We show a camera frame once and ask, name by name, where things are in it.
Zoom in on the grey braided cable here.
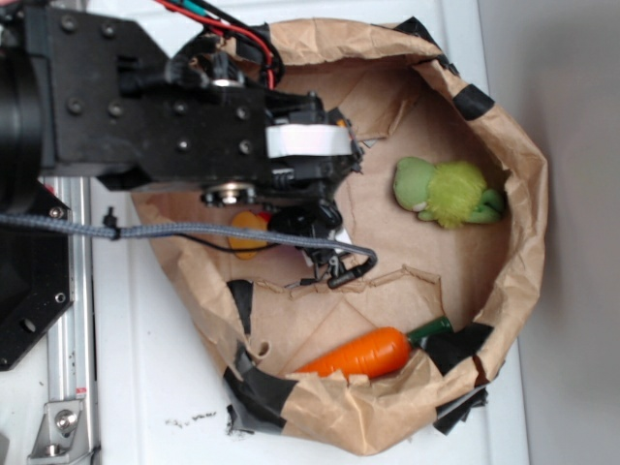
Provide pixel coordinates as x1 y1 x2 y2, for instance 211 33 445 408
0 212 379 291

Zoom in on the green plush toy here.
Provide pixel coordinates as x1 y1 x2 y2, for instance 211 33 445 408
392 157 506 230

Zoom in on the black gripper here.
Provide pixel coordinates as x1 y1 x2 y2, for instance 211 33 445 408
23 4 361 228

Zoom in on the brown paper bag bin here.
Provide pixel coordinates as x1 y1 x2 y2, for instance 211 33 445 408
152 18 547 455

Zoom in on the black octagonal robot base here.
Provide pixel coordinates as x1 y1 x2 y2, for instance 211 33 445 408
1 225 72 372

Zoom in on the aluminium rail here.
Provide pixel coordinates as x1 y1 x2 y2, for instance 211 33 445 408
40 175 102 465

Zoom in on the orange plastic carrot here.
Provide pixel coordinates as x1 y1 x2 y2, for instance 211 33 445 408
296 317 452 379

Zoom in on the red wire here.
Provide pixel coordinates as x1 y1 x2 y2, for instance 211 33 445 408
154 0 287 91

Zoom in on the yellow rubber duck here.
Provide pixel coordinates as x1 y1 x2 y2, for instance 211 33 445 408
229 210 271 262

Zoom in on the metal corner bracket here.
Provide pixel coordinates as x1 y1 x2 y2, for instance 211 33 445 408
27 399 92 464

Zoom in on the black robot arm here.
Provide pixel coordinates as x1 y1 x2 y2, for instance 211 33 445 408
1 1 363 227

